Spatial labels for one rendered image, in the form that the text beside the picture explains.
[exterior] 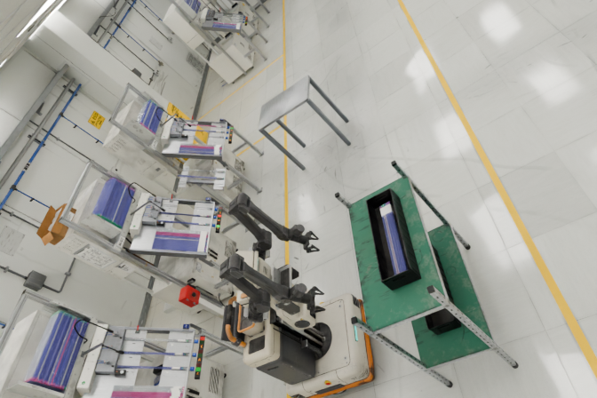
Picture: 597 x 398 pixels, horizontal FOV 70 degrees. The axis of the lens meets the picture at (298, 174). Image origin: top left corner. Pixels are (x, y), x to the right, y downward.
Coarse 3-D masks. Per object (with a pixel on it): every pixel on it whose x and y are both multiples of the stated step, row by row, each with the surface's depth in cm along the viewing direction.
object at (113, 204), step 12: (108, 180) 424; (108, 192) 410; (120, 192) 422; (132, 192) 435; (96, 204) 405; (108, 204) 403; (120, 204) 414; (108, 216) 397; (120, 216) 408; (120, 228) 404
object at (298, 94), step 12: (300, 84) 470; (312, 84) 478; (276, 96) 493; (288, 96) 474; (300, 96) 454; (324, 96) 488; (264, 108) 496; (276, 108) 474; (288, 108) 456; (336, 108) 500; (264, 120) 478; (276, 120) 463; (324, 120) 461; (348, 120) 515; (264, 132) 476; (288, 132) 529; (336, 132) 473; (276, 144) 488; (300, 144) 542; (348, 144) 485; (288, 156) 502; (300, 168) 515
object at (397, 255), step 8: (384, 208) 256; (392, 208) 254; (384, 216) 252; (392, 216) 248; (384, 224) 249; (392, 224) 245; (392, 232) 241; (392, 240) 238; (400, 240) 237; (392, 248) 235; (400, 248) 231; (392, 256) 232; (400, 256) 228; (392, 264) 229; (400, 264) 225; (400, 272) 223
